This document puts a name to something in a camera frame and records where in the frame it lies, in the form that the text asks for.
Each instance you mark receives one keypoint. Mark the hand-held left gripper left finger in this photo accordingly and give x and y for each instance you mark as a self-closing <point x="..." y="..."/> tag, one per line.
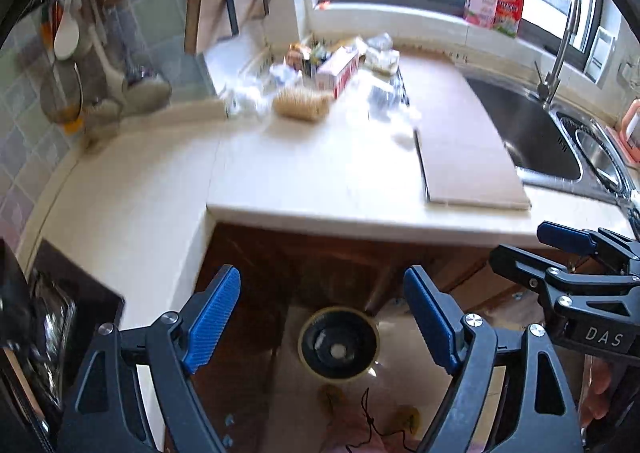
<point x="212" y="320"/>

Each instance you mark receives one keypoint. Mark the metal ladle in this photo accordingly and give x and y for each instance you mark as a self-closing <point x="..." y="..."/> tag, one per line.
<point x="147" y="93"/>

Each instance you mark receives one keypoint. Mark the white spoon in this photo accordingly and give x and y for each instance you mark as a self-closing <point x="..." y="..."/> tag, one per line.
<point x="67" y="38"/>

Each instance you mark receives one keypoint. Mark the beige textured roll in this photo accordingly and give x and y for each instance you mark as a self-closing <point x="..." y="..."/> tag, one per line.
<point x="302" y="104"/>

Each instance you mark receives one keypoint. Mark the pink white box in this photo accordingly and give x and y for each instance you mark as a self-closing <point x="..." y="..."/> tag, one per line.
<point x="337" y="72"/>

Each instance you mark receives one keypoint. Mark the yellow snack packets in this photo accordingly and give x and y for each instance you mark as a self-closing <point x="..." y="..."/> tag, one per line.
<point x="350" y="45"/>

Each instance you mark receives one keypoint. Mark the small orange item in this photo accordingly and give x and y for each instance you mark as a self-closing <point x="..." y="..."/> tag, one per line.
<point x="323" y="4"/>

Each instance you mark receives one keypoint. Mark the clear plastic bag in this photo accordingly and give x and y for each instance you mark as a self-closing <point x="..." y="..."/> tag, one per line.
<point x="385" y="98"/>

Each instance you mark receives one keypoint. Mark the crumpled white paper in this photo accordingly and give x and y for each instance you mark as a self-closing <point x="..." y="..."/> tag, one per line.
<point x="247" y="95"/>

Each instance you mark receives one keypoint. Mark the black gas stove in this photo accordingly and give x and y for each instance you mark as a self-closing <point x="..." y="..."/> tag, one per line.
<point x="50" y="308"/>

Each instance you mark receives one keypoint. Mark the brown wooden cabinet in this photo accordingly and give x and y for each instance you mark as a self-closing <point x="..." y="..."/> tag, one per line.
<point x="260" y="258"/>

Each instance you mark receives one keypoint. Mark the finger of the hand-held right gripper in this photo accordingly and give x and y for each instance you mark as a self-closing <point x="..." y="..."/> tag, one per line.
<point x="560" y="235"/>
<point x="520" y="265"/>

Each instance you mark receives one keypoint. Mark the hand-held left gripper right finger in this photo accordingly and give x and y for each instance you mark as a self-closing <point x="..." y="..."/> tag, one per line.
<point x="430" y="325"/>

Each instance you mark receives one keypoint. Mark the white plastic rack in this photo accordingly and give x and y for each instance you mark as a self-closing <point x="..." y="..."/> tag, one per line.
<point x="600" y="55"/>

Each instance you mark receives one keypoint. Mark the metal faucet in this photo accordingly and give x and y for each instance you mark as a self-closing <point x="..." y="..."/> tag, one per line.
<point x="562" y="48"/>

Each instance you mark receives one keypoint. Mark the stainless steel sink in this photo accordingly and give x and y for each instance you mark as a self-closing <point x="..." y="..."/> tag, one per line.
<point x="530" y="133"/>

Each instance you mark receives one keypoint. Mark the white crumpled wrapper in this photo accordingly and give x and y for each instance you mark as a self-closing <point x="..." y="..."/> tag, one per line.
<point x="285" y="75"/>

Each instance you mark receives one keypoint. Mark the pink plastic holder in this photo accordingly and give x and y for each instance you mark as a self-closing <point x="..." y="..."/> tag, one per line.
<point x="631" y="128"/>

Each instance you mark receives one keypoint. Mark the person's right hand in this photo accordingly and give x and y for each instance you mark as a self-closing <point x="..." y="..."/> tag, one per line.
<point x="597" y="388"/>

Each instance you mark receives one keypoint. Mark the metal skimmer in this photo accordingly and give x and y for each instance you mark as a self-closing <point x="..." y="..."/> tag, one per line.
<point x="60" y="98"/>

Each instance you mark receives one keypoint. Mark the clear plastic wrap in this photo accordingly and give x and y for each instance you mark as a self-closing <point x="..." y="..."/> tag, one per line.
<point x="382" y="50"/>

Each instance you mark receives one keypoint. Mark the round trash bin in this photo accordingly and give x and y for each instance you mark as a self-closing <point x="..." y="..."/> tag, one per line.
<point x="340" y="333"/>

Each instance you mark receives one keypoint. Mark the brown cardboard sheet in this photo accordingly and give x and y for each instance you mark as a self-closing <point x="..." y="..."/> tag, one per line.
<point x="460" y="143"/>

